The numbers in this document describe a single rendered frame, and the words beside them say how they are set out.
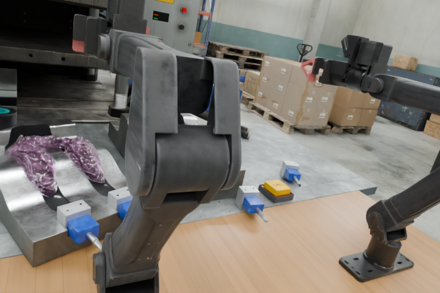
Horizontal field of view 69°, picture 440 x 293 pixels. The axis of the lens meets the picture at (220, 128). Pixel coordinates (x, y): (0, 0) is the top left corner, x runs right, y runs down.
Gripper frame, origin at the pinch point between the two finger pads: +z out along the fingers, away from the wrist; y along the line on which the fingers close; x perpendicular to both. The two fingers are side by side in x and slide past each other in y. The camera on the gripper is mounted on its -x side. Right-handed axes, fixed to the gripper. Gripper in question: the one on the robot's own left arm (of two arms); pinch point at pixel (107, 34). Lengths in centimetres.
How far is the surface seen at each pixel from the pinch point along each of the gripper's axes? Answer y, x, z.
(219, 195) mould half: -33, 39, -5
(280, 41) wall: -509, -4, 618
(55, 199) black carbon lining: 8.9, 35.0, -7.5
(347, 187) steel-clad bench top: -86, 40, -5
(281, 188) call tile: -52, 36, -7
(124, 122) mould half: -10.9, 28.3, 25.6
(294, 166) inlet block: -66, 35, 3
